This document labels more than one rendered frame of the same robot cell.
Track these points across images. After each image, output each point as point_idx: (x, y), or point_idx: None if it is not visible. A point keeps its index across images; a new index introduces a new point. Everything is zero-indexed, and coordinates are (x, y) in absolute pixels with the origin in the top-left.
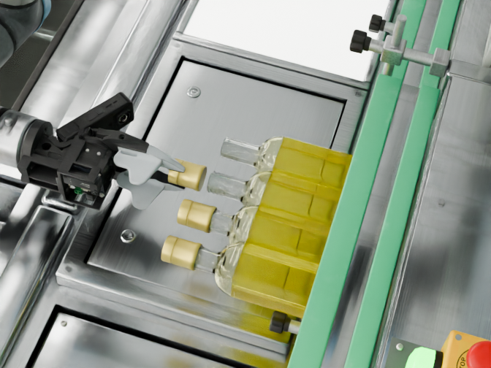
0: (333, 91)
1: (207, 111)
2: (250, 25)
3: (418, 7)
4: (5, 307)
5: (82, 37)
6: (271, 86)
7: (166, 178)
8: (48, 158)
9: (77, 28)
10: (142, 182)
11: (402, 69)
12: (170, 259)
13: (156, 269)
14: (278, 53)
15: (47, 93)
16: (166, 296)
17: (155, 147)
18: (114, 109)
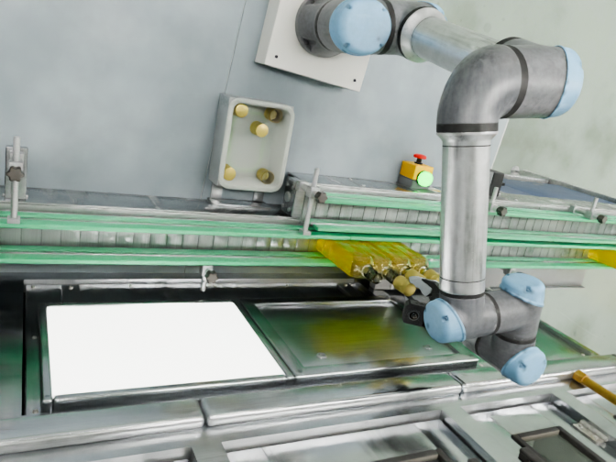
0: (254, 308)
1: (325, 346)
2: (239, 349)
3: (227, 228)
4: None
5: (335, 453)
6: (277, 330)
7: (411, 298)
8: None
9: (332, 461)
10: (436, 280)
11: (276, 230)
12: None
13: (424, 335)
14: (250, 333)
15: (401, 444)
16: None
17: (419, 278)
18: (420, 302)
